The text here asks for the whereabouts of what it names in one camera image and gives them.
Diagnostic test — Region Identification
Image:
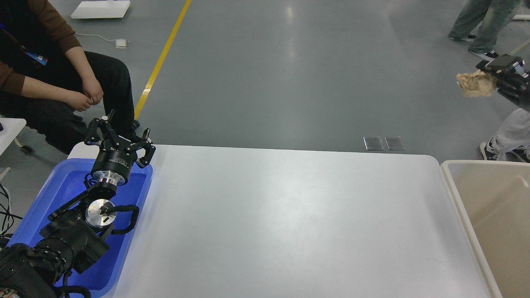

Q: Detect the black cable bundle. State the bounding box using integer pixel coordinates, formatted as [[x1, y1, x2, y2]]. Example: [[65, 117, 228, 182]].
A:
[[0, 182, 23, 240]]

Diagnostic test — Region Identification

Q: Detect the beige plastic bin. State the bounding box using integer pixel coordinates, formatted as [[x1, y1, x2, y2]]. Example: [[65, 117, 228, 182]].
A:
[[441, 160, 530, 298]]

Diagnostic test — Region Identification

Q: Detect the left metal floor plate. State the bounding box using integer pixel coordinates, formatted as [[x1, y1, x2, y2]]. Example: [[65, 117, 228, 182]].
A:
[[363, 137, 385, 151]]

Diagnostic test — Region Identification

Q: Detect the white side table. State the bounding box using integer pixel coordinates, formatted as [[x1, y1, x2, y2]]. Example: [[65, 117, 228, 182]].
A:
[[0, 117, 26, 155]]

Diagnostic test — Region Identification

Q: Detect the metal floor plate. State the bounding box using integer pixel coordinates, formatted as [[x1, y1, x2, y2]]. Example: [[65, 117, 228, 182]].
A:
[[363, 137, 385, 151], [384, 137, 406, 151]]

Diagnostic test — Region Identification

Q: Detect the white flat board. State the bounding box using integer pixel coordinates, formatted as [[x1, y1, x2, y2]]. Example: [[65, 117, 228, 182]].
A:
[[71, 0, 131, 19]]

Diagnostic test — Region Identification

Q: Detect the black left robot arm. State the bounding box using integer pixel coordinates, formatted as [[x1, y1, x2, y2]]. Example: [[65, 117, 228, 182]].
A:
[[1, 116, 156, 298]]

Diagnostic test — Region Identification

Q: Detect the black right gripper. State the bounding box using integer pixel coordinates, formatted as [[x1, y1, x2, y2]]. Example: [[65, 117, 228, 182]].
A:
[[476, 55, 530, 111]]

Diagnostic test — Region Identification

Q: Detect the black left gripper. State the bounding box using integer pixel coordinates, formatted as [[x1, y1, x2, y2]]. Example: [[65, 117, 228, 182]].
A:
[[84, 118, 156, 182]]

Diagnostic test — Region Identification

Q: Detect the seated person brown sweater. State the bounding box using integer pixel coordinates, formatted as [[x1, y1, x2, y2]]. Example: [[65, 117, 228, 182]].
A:
[[0, 0, 140, 154]]

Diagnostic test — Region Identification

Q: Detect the beige paper ball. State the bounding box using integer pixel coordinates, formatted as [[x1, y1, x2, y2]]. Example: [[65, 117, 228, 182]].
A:
[[456, 70, 497, 98]]

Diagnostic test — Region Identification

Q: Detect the blue plastic tray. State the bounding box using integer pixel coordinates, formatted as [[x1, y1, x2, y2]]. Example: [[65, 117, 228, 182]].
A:
[[8, 158, 153, 298]]

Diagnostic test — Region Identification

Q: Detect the right metal floor plate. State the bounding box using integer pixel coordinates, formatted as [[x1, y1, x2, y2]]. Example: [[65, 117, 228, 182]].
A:
[[384, 137, 406, 151]]

